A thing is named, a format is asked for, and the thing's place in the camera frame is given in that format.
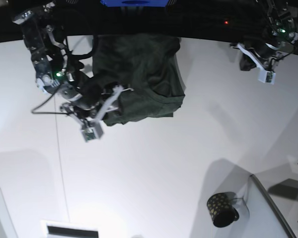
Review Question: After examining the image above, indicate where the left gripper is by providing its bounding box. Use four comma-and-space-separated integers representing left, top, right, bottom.
229, 41, 281, 85

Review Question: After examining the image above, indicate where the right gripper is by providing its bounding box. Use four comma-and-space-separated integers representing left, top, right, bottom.
57, 74, 133, 142

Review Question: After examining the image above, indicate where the dark green t-shirt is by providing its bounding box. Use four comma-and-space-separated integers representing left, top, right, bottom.
92, 34, 185, 126

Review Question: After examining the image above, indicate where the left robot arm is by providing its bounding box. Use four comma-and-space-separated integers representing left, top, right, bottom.
230, 0, 298, 84

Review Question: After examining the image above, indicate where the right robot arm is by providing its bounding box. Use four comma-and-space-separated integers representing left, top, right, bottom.
9, 0, 127, 142

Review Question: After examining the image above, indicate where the grey metal side table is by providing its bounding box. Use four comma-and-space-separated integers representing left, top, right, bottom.
245, 175, 298, 238

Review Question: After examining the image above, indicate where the blue box with oval hole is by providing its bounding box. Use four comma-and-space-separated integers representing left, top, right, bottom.
100, 0, 169, 7

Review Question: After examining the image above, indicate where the black mug with gold dots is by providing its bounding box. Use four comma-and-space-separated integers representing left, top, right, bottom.
207, 193, 239, 228

